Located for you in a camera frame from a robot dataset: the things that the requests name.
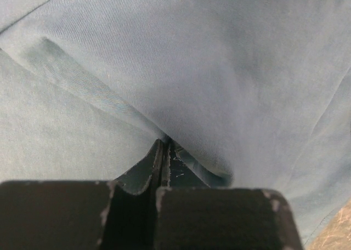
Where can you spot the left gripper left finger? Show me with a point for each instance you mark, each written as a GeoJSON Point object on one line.
{"type": "Point", "coordinates": [117, 214]}

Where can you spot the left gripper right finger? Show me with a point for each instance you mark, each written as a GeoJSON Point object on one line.
{"type": "Point", "coordinates": [192, 215]}

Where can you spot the grey blue t shirt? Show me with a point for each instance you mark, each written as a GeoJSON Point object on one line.
{"type": "Point", "coordinates": [255, 93]}

